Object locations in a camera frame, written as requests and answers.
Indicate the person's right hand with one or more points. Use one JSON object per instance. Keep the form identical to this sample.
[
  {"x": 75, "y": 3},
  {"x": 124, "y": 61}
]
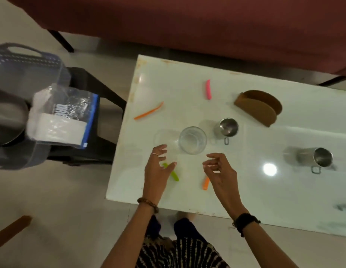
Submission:
[{"x": 224, "y": 184}]

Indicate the person's left hand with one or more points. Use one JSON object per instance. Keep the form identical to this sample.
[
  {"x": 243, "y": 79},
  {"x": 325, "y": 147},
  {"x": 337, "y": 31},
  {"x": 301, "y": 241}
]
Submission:
[{"x": 153, "y": 178}]

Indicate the wide orange bag sealing clip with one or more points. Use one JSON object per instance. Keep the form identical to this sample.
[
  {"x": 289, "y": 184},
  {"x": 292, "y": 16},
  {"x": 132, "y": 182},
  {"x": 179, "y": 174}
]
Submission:
[{"x": 206, "y": 184}]

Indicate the green bag sealing clip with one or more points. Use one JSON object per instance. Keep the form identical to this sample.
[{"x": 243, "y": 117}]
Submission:
[{"x": 174, "y": 176}]

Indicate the clear drinking glass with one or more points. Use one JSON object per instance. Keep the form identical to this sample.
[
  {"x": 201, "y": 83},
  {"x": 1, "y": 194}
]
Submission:
[{"x": 193, "y": 140}]

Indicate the stainless steel mug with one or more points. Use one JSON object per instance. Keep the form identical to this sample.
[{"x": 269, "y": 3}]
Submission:
[
  {"x": 321, "y": 157},
  {"x": 228, "y": 128}
]

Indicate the thin orange bag sealing clip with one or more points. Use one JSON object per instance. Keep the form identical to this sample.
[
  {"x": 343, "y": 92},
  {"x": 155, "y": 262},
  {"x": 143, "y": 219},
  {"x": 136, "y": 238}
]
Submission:
[{"x": 149, "y": 111}]

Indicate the brown napkin holder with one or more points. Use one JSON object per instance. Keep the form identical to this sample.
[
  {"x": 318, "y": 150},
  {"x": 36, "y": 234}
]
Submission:
[{"x": 254, "y": 110}]

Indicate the pink bag sealing clip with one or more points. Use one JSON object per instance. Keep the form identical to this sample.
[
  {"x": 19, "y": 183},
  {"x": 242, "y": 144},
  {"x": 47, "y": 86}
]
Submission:
[{"x": 208, "y": 90}]

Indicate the clear plastic zip bag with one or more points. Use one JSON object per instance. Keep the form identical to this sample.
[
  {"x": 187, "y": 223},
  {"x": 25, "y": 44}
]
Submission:
[{"x": 69, "y": 106}]

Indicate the grey plastic basket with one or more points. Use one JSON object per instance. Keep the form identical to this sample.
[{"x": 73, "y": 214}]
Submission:
[{"x": 28, "y": 61}]

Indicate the person's left forearm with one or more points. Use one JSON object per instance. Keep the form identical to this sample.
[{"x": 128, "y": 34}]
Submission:
[{"x": 128, "y": 240}]

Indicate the person's right forearm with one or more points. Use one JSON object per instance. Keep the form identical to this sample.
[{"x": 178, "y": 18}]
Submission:
[{"x": 268, "y": 248}]

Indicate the person's right foot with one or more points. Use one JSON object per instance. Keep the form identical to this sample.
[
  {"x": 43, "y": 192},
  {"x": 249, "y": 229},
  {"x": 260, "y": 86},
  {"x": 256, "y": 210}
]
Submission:
[{"x": 187, "y": 216}]

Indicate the black braided wristband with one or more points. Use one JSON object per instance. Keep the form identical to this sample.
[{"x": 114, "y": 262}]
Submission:
[{"x": 244, "y": 221}]

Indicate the black plastic stool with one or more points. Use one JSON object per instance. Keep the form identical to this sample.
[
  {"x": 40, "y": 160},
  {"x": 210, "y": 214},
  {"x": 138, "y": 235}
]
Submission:
[{"x": 106, "y": 147}]

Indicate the dark gold patterned garment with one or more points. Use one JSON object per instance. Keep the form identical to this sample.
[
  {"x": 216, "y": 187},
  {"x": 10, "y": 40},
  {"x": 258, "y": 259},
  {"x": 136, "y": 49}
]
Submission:
[{"x": 184, "y": 248}]

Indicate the white glossy table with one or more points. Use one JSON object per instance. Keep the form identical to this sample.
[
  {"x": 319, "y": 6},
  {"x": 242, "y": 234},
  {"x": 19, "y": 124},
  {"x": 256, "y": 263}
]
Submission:
[{"x": 175, "y": 75}]

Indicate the brown wooden chair leg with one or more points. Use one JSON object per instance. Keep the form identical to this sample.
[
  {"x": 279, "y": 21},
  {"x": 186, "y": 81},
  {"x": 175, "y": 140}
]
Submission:
[{"x": 11, "y": 231}]

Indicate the red fabric sofa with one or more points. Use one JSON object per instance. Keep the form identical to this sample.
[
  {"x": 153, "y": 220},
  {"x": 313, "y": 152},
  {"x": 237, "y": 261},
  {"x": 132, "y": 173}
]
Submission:
[{"x": 189, "y": 25}]

